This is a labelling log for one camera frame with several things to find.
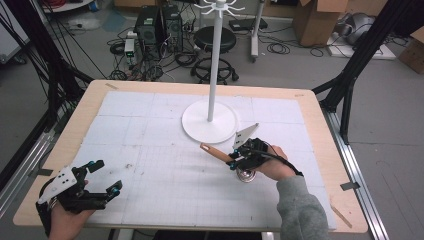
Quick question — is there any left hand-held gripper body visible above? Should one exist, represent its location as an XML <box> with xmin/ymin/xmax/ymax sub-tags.
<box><xmin>36</xmin><ymin>163</ymin><xmax>108</xmax><ymax>215</ymax></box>

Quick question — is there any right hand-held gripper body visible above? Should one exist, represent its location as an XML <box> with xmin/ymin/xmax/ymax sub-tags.
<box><xmin>231</xmin><ymin>122</ymin><xmax>270</xmax><ymax>172</ymax></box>

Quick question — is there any metal strainer with wooden handle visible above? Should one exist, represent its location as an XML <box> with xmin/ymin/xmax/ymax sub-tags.
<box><xmin>199</xmin><ymin>142</ymin><xmax>258</xmax><ymax>184</ymax></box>

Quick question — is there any person's right hand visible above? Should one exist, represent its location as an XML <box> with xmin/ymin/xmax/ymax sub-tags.
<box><xmin>255</xmin><ymin>144</ymin><xmax>298</xmax><ymax>183</ymax></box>

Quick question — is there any person's left hand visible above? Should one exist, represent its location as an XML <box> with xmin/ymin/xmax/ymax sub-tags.
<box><xmin>47</xmin><ymin>179</ymin><xmax>97</xmax><ymax>240</ymax></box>

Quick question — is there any white hook stand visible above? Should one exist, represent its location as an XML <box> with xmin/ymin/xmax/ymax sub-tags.
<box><xmin>181</xmin><ymin>0</ymin><xmax>246</xmax><ymax>145</ymax></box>

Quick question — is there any white grid mat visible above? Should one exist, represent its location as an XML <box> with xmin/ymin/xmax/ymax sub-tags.
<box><xmin>48</xmin><ymin>90</ymin><xmax>337</xmax><ymax>232</ymax></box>

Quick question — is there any grey tape piece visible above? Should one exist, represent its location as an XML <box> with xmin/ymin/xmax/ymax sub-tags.
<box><xmin>339</xmin><ymin>181</ymin><xmax>361</xmax><ymax>192</ymax></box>

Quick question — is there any thin wooden stick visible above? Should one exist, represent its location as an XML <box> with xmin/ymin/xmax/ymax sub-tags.
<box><xmin>331</xmin><ymin>205</ymin><xmax>353</xmax><ymax>230</ymax></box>

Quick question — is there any black round stool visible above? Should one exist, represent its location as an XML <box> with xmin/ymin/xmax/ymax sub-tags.
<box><xmin>190</xmin><ymin>25</ymin><xmax>240</xmax><ymax>85</ymax></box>

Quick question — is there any white floor stand leg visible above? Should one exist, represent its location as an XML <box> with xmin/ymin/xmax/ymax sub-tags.
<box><xmin>249</xmin><ymin>0</ymin><xmax>267</xmax><ymax>63</ymax></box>

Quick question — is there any small white power box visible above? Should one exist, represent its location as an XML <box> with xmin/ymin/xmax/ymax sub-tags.
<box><xmin>123</xmin><ymin>38</ymin><xmax>136</xmax><ymax>58</ymax></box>

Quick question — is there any flat black device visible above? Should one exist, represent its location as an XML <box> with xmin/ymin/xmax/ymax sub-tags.
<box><xmin>228</xmin><ymin>17</ymin><xmax>269</xmax><ymax>33</ymax></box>

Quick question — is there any black computer tower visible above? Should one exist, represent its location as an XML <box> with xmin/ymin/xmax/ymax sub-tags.
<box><xmin>161</xmin><ymin>4</ymin><xmax>185</xmax><ymax>53</ymax></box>
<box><xmin>133</xmin><ymin>4</ymin><xmax>162</xmax><ymax>47</ymax></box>

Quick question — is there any large cardboard box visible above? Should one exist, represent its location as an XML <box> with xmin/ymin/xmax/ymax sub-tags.
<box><xmin>292</xmin><ymin>0</ymin><xmax>350</xmax><ymax>48</ymax></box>

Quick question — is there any white flat board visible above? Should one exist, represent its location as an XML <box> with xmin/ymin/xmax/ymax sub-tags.
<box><xmin>325</xmin><ymin>32</ymin><xmax>398</xmax><ymax>61</ymax></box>

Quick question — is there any grey rounded appliance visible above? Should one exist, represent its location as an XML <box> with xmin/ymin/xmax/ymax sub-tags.
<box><xmin>339</xmin><ymin>12</ymin><xmax>377</xmax><ymax>46</ymax></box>

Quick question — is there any small cardboard box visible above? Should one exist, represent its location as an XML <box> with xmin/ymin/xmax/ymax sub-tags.
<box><xmin>397</xmin><ymin>26</ymin><xmax>424</xmax><ymax>75</ymax></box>

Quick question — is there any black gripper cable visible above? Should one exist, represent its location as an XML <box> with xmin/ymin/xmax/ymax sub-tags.
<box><xmin>251</xmin><ymin>147</ymin><xmax>305</xmax><ymax>177</ymax></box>
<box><xmin>35</xmin><ymin>178</ymin><xmax>55</xmax><ymax>237</ymax></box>

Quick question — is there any aluminium rail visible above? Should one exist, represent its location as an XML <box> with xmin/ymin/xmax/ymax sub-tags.
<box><xmin>0</xmin><ymin>130</ymin><xmax>57</xmax><ymax>219</ymax></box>
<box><xmin>320</xmin><ymin>108</ymin><xmax>390</xmax><ymax>240</ymax></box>

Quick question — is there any black metal frame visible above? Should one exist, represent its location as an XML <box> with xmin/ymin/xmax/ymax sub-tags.
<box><xmin>0</xmin><ymin>0</ymin><xmax>95</xmax><ymax>192</ymax></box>
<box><xmin>312</xmin><ymin>0</ymin><xmax>424</xmax><ymax>145</ymax></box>

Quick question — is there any tangle of black cables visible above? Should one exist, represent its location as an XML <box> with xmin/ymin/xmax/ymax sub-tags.
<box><xmin>107</xmin><ymin>29</ymin><xmax>201</xmax><ymax>82</ymax></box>

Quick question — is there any black cable coil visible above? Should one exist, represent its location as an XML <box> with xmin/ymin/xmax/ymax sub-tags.
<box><xmin>266</xmin><ymin>42</ymin><xmax>291</xmax><ymax>56</ymax></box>

